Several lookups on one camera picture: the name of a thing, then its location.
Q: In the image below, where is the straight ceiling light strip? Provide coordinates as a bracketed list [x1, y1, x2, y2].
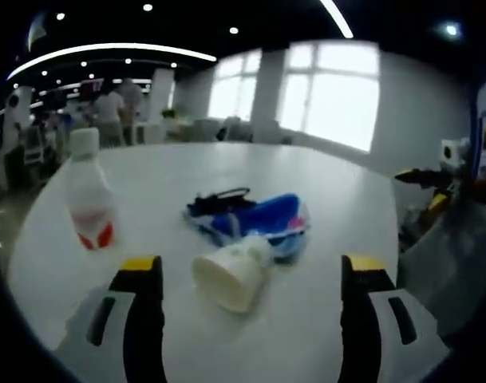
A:
[319, 0, 355, 40]

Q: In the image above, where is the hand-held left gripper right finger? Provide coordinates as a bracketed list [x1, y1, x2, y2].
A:
[340, 254, 452, 383]

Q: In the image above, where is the white paper cup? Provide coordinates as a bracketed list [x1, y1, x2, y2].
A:
[191, 234, 274, 314]

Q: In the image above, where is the clear plastic bottle red label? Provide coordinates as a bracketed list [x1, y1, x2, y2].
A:
[65, 127, 121, 252]

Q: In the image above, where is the white rounded kiosk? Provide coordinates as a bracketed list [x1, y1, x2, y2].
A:
[2, 85, 34, 155]

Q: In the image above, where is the blue strap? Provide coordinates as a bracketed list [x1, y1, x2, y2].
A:
[467, 78, 486, 177]

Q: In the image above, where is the grey mesh office chair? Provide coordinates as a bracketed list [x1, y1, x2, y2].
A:
[397, 194, 486, 349]

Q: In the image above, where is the packet with blue oval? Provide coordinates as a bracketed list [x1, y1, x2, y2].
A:
[194, 211, 307, 263]

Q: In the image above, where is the black cable clip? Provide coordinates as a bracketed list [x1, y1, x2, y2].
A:
[185, 187, 256, 219]

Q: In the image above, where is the white table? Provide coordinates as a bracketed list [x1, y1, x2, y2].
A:
[6, 141, 402, 383]

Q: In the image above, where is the curved ceiling light strip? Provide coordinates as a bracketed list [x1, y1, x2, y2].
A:
[6, 42, 219, 81]

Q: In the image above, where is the blue packet pink print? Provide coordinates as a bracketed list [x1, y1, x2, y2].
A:
[221, 192, 312, 243]

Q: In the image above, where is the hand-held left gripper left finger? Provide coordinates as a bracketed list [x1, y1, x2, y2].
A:
[55, 254, 167, 383]

